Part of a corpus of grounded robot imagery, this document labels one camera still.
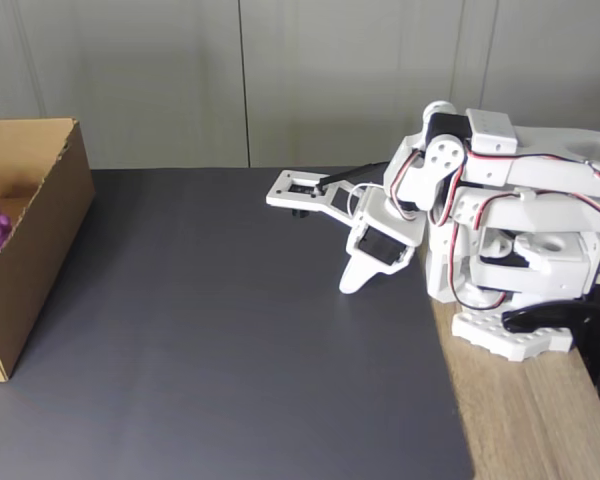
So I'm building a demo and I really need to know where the black camera cable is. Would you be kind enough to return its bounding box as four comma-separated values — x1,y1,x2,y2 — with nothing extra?
314,160,395,197

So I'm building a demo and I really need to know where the brown cardboard box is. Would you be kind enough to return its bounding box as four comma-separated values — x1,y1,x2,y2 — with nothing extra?
0,117,96,384

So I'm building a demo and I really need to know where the glossy black table clamp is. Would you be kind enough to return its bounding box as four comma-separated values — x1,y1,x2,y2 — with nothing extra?
501,299,600,389

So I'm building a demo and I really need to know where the dark grey table mat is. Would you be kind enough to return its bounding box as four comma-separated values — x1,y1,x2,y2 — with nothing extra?
0,167,476,480

